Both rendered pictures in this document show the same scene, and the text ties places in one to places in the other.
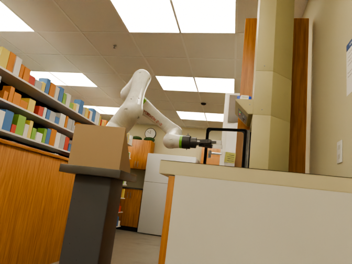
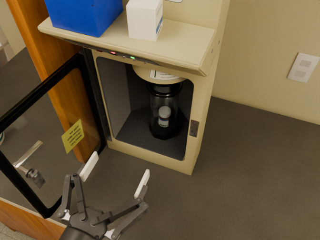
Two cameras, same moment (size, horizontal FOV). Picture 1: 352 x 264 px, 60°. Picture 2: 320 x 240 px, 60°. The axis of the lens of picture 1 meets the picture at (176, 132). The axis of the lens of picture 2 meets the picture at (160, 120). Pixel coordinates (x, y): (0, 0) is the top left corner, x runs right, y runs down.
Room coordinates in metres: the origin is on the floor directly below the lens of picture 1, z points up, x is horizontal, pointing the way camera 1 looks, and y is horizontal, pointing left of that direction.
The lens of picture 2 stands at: (1.87, 0.00, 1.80)
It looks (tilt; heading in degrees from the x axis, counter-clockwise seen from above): 51 degrees down; 279
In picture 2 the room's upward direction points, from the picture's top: straight up
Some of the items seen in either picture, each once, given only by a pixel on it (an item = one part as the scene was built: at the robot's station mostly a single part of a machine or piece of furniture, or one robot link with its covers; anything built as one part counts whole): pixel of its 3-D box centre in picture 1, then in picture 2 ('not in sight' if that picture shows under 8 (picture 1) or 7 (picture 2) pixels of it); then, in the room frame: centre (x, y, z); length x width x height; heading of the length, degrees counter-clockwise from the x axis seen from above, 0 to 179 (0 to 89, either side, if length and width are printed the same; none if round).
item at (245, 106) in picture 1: (243, 113); (128, 49); (2.01, -0.45, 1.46); 0.32 x 0.12 x 0.10; 168
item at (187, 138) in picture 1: (187, 141); not in sight; (2.07, -0.08, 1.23); 0.09 x 0.06 x 0.12; 168
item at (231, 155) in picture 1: (224, 154); (61, 143); (2.20, -0.37, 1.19); 0.30 x 0.01 x 0.40; 71
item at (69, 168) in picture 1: (101, 173); not in sight; (1.68, 0.38, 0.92); 0.32 x 0.32 x 0.04; 81
